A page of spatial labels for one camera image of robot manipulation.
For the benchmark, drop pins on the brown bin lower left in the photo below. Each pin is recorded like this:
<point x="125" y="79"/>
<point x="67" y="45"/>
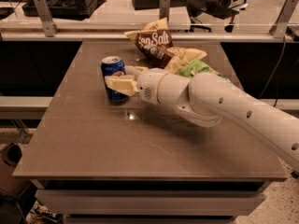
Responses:
<point x="16" y="195"/>

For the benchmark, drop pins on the green snack bag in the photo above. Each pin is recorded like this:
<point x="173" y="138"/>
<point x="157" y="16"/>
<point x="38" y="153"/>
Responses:
<point x="195" y="67"/>

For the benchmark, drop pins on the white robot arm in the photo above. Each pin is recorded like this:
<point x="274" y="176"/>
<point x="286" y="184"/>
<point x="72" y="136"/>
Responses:
<point x="206" y="98"/>

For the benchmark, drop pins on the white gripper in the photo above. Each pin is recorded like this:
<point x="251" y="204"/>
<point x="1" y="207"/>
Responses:
<point x="148" y="84"/>

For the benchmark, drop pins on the brown sea salt chip bag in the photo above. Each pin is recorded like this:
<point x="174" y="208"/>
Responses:
<point x="155" y="42"/>

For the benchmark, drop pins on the horizontal metal rail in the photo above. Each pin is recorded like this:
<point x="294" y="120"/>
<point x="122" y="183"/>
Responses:
<point x="177" y="37"/>

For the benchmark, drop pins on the metal rail bracket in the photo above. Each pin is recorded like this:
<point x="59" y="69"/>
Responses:
<point x="49" y="27"/>
<point x="164" y="9"/>
<point x="279" y="28"/>

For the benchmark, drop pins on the middle metal rail bracket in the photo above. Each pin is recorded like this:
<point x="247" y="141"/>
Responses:
<point x="164" y="9"/>

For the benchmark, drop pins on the left metal rail bracket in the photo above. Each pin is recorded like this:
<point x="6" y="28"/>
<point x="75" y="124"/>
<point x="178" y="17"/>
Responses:
<point x="49" y="27"/>

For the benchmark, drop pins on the grey table with drawers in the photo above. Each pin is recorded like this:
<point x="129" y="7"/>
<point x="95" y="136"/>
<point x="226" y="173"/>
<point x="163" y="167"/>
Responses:
<point x="98" y="163"/>

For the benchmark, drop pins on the black equipment box left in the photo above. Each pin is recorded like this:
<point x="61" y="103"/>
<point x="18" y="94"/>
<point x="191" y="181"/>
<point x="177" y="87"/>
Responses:
<point x="73" y="9"/>

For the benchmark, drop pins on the blue pepsi can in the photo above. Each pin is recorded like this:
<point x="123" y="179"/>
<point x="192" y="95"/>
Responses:
<point x="113" y="66"/>

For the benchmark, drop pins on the right metal rail bracket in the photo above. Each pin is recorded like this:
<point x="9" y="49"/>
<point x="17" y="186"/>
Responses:
<point x="279" y="28"/>

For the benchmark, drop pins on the black office chair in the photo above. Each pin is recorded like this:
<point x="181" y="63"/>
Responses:
<point x="222" y="9"/>

